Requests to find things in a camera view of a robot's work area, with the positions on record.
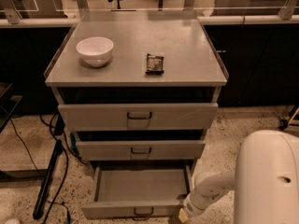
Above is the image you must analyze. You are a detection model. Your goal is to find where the grey middle drawer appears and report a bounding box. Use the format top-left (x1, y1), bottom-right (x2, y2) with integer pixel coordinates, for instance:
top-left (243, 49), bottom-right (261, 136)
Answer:
top-left (77, 140), bottom-right (205, 161)

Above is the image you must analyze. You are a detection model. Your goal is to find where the white horizontal rail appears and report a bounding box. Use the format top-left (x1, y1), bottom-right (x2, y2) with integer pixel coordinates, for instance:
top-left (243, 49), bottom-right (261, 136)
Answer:
top-left (0, 15), bottom-right (299, 28)

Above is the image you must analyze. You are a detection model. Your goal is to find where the grey top drawer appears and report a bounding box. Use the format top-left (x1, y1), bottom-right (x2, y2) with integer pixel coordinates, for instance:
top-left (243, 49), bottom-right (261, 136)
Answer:
top-left (58, 103), bottom-right (218, 132)

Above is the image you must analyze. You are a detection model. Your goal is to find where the dark side table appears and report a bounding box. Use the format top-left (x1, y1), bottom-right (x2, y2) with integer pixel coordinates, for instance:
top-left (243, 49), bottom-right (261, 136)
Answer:
top-left (0, 82), bottom-right (22, 132)

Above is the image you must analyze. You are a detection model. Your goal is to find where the black wheeled cart base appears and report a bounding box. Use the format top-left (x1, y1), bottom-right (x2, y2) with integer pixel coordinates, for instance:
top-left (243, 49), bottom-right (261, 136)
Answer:
top-left (278, 105), bottom-right (299, 130)

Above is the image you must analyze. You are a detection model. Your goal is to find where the dark snack packet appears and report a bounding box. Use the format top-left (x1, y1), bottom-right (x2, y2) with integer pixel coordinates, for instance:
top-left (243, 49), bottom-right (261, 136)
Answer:
top-left (146, 53), bottom-right (164, 75)

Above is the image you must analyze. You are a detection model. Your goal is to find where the grey drawer cabinet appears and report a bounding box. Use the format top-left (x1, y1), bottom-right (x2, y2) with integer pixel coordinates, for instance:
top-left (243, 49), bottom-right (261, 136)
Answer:
top-left (46, 11), bottom-right (228, 167)

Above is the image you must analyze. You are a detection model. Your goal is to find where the white ceramic bowl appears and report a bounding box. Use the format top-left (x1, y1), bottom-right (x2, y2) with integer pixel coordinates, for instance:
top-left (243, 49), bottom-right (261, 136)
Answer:
top-left (76, 36), bottom-right (114, 67)

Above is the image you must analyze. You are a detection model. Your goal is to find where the grey drawer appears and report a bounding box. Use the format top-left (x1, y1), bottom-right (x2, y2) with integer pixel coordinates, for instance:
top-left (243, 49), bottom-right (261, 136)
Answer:
top-left (77, 140), bottom-right (205, 161)
top-left (81, 164), bottom-right (192, 219)
top-left (58, 103), bottom-right (218, 132)

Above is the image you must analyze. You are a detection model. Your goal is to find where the black floor cable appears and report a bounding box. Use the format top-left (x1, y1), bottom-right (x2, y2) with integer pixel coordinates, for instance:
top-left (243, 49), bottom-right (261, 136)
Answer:
top-left (0, 107), bottom-right (88, 224)

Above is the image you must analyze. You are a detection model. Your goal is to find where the grey bottom drawer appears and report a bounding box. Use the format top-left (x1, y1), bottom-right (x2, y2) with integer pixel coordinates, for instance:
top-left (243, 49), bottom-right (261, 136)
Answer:
top-left (81, 164), bottom-right (192, 219)

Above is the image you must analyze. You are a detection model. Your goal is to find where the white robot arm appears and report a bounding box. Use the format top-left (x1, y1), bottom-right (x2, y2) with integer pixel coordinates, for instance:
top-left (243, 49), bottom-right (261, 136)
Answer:
top-left (178, 130), bottom-right (299, 224)

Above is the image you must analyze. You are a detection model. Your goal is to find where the black floor stand bar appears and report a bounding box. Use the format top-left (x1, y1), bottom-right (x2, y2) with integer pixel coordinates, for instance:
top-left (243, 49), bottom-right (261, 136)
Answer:
top-left (33, 140), bottom-right (63, 220)

